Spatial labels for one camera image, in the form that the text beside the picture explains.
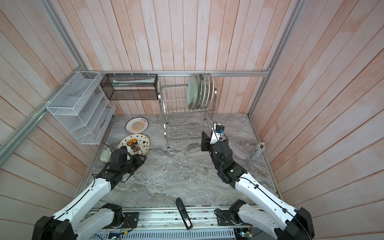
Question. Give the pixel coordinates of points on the silver drink can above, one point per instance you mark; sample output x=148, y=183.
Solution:
x=258, y=152

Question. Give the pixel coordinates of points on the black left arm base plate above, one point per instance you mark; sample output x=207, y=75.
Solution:
x=126, y=220

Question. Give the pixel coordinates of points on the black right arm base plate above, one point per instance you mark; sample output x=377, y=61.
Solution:
x=226, y=218

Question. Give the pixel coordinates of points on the pale green ceramic bottle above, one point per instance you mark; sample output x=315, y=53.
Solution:
x=105, y=156

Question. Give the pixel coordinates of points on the small orange sunburst plate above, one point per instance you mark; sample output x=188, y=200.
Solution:
x=136, y=125

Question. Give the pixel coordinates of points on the black stapler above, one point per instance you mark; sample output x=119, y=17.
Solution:
x=184, y=214

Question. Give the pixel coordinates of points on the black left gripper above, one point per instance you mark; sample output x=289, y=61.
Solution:
x=138, y=160

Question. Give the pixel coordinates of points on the light green flower plate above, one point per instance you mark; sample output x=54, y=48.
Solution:
x=192, y=92

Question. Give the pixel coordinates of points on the white plate green clover design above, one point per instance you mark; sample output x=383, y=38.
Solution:
x=208, y=90

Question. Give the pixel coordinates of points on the black mesh basket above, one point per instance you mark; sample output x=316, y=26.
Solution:
x=128, y=87

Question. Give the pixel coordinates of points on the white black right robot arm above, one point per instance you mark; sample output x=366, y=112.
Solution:
x=275, y=217

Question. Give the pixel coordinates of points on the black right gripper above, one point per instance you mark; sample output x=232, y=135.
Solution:
x=205, y=142

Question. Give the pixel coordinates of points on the cream plate stars cartoon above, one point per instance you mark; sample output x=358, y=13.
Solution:
x=136, y=144

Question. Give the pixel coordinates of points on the white wire mesh shelf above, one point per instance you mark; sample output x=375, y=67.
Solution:
x=82, y=111

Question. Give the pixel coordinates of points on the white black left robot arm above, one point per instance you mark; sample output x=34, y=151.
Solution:
x=71, y=223

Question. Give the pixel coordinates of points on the cream plate floral rim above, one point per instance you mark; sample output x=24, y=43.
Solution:
x=200, y=95

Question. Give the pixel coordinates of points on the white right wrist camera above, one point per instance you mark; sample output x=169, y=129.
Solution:
x=217, y=133

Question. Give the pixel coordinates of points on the stainless steel dish rack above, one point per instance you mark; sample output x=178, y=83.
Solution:
x=180, y=123

